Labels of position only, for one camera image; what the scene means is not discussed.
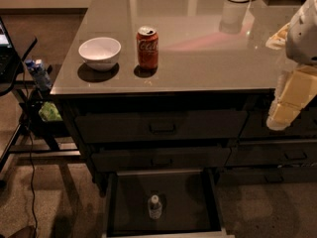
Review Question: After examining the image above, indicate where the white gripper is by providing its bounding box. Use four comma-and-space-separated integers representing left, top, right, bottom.
265, 0, 317, 131

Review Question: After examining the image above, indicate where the clear plastic water bottle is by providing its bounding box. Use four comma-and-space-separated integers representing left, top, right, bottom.
148, 194, 162, 220

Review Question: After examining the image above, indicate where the top right drawer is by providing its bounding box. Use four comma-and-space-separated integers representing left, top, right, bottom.
240, 95, 317, 139

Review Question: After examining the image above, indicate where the middle right drawer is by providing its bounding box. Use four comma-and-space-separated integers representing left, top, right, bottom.
226, 140, 317, 167

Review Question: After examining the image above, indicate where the top left drawer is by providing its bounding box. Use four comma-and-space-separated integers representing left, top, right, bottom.
74, 110, 247, 144

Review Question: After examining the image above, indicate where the middle left drawer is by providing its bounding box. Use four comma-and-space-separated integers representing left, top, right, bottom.
91, 146, 231, 173

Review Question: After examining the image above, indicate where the open bottom left drawer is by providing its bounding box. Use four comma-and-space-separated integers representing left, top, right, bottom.
102, 169, 227, 238

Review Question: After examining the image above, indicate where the orange soda can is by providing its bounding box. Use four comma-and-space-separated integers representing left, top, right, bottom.
137, 26, 159, 69

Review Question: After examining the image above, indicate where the white ceramic bowl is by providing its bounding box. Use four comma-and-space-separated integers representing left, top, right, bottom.
78, 37, 121, 71

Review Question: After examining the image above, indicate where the green snack bag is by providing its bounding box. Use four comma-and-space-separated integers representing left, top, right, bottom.
39, 102, 62, 122

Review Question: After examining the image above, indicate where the black laptop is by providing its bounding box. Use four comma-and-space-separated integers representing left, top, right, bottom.
0, 16, 20, 83

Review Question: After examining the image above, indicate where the brown shoe tip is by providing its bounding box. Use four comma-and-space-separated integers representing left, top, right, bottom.
8, 226, 36, 238

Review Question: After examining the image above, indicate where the black side desk frame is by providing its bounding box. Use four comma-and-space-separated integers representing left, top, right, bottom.
0, 37, 81, 187

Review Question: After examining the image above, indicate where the black power cable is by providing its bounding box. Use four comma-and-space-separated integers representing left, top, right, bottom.
20, 59, 40, 238

